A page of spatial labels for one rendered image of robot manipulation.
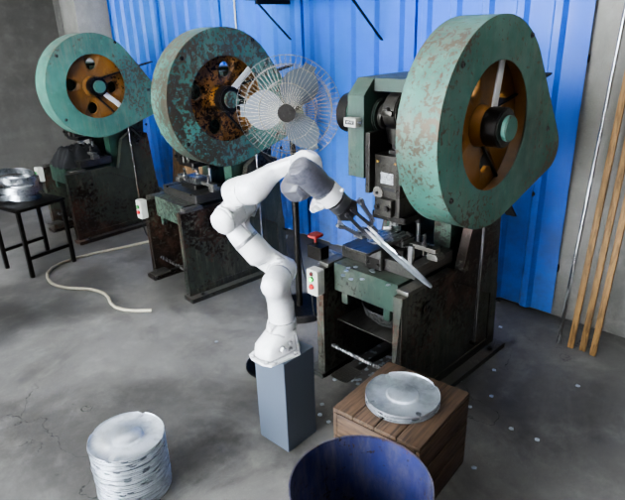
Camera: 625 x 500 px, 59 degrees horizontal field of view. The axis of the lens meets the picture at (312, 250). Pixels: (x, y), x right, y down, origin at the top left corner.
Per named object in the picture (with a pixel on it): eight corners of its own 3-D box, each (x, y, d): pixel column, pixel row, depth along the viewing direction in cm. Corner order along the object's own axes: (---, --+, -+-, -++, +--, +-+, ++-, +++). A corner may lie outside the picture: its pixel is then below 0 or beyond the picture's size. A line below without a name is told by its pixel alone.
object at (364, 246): (367, 280, 249) (367, 252, 244) (344, 272, 259) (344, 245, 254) (401, 264, 265) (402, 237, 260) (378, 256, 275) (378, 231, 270)
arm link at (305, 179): (304, 186, 190) (292, 209, 186) (277, 161, 184) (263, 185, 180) (338, 176, 176) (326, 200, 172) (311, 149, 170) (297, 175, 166)
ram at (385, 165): (393, 220, 251) (395, 156, 240) (367, 214, 261) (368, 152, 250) (416, 211, 262) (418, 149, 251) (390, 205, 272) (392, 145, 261)
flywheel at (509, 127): (445, 226, 196) (482, 8, 178) (400, 215, 209) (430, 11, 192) (533, 215, 246) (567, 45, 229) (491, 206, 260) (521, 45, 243)
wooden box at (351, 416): (416, 524, 204) (420, 448, 191) (333, 476, 227) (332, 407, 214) (463, 461, 233) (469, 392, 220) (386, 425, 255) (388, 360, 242)
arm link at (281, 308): (260, 333, 220) (255, 277, 211) (272, 312, 237) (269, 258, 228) (287, 335, 218) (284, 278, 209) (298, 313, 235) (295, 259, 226)
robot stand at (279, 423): (289, 452, 241) (283, 364, 224) (260, 435, 252) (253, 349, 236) (315, 431, 253) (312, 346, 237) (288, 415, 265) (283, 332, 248)
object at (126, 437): (145, 466, 202) (145, 464, 202) (72, 459, 207) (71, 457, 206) (175, 415, 229) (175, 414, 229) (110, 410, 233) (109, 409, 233)
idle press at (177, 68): (194, 320, 355) (159, 28, 290) (127, 276, 423) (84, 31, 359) (358, 254, 450) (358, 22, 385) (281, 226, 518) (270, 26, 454)
